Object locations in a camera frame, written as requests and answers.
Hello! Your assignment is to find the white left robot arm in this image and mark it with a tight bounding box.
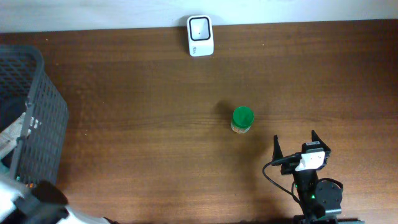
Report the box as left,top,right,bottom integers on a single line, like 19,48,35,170
1,113,114,224

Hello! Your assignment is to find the green lid glass jar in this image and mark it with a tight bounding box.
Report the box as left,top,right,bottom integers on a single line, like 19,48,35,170
231,106,254,134

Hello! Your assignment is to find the grey plastic mesh basket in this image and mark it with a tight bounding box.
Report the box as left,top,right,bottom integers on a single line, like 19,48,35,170
1,45,69,184

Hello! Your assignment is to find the white barcode scanner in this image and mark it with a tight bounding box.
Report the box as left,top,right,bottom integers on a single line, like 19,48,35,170
187,15,215,57

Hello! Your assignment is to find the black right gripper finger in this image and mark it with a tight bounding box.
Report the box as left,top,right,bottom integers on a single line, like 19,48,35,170
311,130,331,156
272,135,283,166

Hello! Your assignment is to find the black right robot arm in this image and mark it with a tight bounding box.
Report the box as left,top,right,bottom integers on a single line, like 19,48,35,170
262,131,363,224

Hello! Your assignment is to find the black camera cable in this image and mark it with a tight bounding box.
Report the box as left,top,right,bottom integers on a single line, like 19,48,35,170
262,154,304,206

